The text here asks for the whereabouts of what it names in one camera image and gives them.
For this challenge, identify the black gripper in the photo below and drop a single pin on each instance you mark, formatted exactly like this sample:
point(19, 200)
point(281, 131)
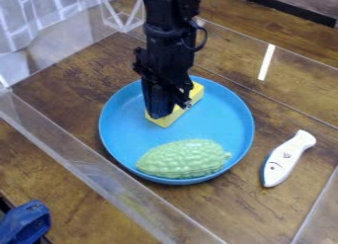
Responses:
point(163, 62)

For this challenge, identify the green bumpy toy gourd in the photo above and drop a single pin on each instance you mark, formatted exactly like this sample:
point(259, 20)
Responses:
point(185, 159)

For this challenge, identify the yellow toy butter block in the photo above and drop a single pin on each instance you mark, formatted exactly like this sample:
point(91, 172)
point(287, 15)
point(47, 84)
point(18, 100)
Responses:
point(178, 111)

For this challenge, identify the blue round plate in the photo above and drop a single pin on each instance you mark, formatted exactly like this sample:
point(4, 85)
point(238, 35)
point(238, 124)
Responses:
point(219, 117)

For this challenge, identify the white blue toy fish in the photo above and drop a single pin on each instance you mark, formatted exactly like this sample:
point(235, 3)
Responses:
point(283, 158)

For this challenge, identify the blue clamp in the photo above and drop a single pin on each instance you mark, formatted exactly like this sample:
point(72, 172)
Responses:
point(26, 223)

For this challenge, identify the clear acrylic enclosure wall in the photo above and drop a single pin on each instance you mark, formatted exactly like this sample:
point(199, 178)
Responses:
point(274, 59)

